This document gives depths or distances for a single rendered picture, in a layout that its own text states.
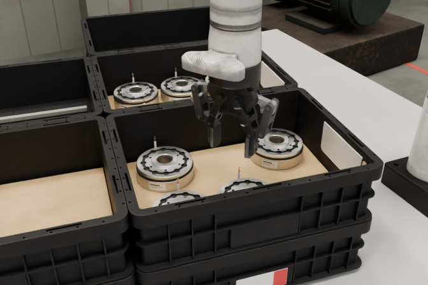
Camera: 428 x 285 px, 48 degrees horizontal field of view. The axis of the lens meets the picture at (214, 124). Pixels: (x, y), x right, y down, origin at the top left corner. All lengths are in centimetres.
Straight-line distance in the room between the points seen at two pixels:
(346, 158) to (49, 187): 52
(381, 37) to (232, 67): 281
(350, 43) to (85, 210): 255
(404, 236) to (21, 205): 71
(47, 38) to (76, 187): 298
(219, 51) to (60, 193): 40
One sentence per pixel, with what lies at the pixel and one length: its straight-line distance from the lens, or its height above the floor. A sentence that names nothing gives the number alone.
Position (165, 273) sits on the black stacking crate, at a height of 81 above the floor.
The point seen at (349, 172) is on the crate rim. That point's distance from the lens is 77.
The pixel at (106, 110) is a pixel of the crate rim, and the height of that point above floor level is 93.
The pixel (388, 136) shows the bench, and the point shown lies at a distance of 134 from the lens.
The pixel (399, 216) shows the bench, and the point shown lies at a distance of 108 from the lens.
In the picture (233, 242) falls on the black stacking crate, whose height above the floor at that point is 84.
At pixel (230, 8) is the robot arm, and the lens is 64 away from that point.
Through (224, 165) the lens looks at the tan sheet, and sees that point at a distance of 93.
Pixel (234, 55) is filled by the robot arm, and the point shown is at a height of 112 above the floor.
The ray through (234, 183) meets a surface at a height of 86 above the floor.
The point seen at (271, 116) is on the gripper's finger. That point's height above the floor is 102.
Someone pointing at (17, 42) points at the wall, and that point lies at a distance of 382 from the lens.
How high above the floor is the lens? 136
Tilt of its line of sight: 30 degrees down
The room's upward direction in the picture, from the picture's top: straight up
